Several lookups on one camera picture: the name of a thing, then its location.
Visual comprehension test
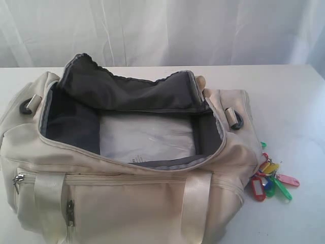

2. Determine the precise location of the cream fabric duffel bag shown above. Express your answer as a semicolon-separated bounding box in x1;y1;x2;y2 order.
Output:
1;53;263;243

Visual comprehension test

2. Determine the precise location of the colourful key tag bunch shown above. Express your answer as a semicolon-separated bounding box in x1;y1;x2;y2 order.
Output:
250;151;300;202

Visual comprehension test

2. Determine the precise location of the white plastic package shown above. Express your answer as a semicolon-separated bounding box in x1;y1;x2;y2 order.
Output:
100;113;196;163

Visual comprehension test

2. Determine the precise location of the white backdrop curtain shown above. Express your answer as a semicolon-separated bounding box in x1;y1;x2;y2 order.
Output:
1;1;324;67

